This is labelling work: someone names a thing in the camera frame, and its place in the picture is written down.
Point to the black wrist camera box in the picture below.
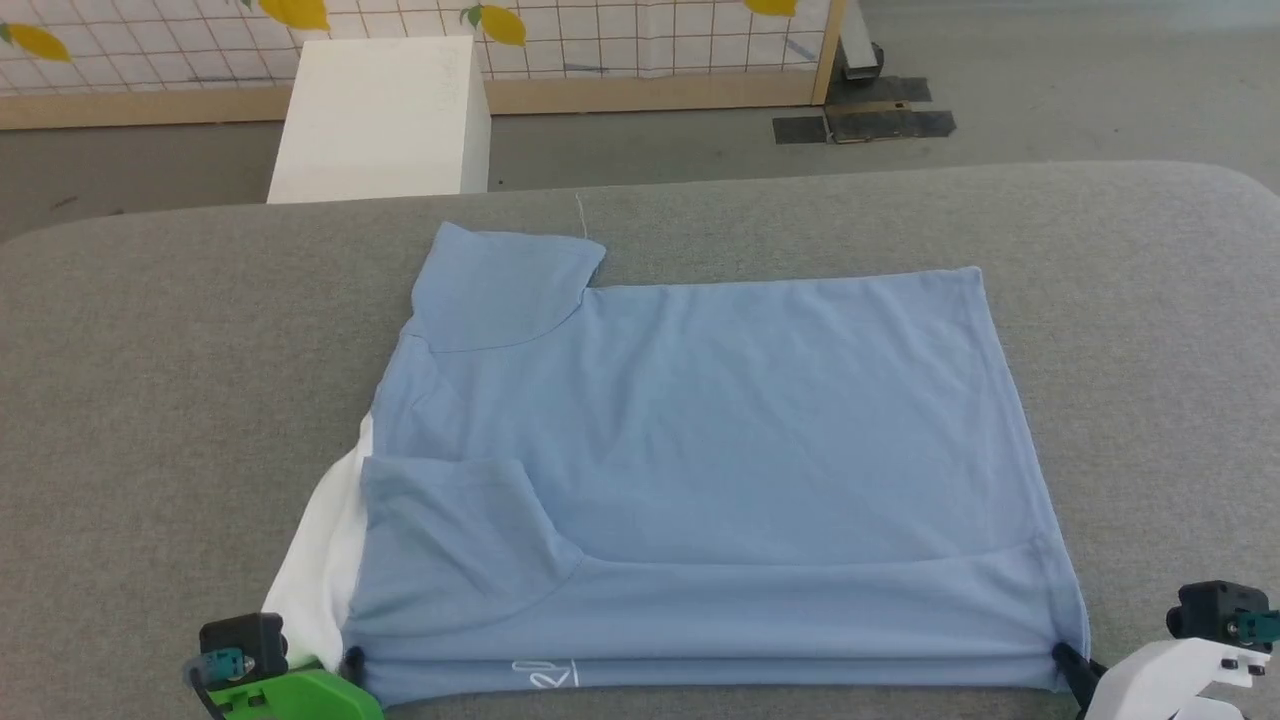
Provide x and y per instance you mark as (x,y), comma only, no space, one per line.
(245,637)
(1210,610)

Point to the grey metal post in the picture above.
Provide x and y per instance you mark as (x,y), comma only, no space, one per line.
(858,45)

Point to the teal camera connector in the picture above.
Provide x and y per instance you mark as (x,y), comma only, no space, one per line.
(1262,628)
(225,664)

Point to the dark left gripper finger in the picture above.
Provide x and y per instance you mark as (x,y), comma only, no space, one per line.
(354,665)

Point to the black tape floor bracket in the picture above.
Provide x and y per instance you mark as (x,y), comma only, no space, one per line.
(870,125)

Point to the teal left camera connector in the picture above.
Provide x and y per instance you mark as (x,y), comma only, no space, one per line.
(225,664)

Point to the teal right camera connector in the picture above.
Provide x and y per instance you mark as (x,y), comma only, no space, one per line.
(1262,628)

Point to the grey fabric sofa seat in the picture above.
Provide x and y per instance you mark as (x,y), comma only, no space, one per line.
(200,400)

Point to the white rectangular box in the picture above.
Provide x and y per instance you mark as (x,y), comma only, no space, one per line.
(380,120)

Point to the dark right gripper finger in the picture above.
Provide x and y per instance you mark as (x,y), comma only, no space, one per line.
(1082,675)

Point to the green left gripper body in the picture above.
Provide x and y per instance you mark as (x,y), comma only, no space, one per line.
(300,700)

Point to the blue and white t-shirt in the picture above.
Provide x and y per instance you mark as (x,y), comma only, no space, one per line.
(720,450)

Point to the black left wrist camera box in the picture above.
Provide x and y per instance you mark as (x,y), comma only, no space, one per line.
(245,637)

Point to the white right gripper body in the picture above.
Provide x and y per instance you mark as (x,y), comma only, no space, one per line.
(1170,685)

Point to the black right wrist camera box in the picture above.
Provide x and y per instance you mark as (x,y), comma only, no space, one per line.
(1210,610)

